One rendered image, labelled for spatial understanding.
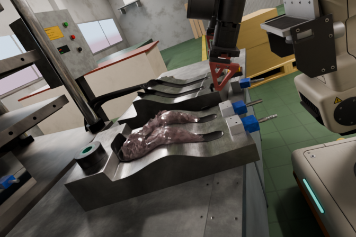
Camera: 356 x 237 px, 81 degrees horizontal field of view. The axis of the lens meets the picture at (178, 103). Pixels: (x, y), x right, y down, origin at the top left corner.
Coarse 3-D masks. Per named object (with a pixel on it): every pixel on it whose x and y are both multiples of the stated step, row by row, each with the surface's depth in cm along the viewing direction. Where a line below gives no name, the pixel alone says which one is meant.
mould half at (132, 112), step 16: (176, 80) 105; (192, 80) 101; (208, 80) 90; (144, 96) 90; (160, 96) 90; (192, 96) 82; (208, 96) 78; (224, 96) 83; (128, 112) 102; (144, 112) 91
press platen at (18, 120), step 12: (60, 96) 108; (24, 108) 118; (36, 108) 101; (48, 108) 101; (0, 120) 113; (12, 120) 97; (24, 120) 91; (36, 120) 95; (0, 132) 82; (12, 132) 86; (0, 144) 81
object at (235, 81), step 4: (232, 80) 90; (236, 80) 88; (240, 80) 90; (244, 80) 88; (248, 80) 87; (252, 80) 87; (256, 80) 87; (260, 80) 86; (232, 84) 89; (236, 84) 88; (240, 84) 88; (244, 84) 88; (248, 84) 87; (232, 88) 90; (236, 88) 89; (240, 88) 89; (236, 92) 90
